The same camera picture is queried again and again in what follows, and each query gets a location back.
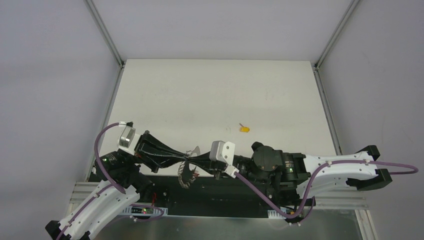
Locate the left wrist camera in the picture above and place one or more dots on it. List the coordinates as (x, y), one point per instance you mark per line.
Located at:
(128, 139)

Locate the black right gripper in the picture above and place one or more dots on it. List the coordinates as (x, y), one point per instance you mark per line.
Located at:
(218, 166)

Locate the metal base plate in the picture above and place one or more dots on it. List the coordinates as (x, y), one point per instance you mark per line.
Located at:
(321, 225)

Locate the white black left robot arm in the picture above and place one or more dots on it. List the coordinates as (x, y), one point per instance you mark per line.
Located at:
(107, 201)

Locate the large steel keyring plate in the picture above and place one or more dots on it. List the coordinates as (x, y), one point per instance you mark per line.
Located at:
(187, 176)

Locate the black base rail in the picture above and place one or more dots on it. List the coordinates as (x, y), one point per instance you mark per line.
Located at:
(210, 197)

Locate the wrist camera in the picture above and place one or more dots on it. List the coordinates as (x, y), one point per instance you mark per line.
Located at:
(128, 139)
(224, 152)

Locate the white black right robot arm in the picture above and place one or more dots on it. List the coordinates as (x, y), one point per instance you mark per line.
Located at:
(295, 178)

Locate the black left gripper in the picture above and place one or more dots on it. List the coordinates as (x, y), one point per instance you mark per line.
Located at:
(145, 151)

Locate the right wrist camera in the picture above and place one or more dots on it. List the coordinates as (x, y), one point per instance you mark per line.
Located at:
(224, 152)

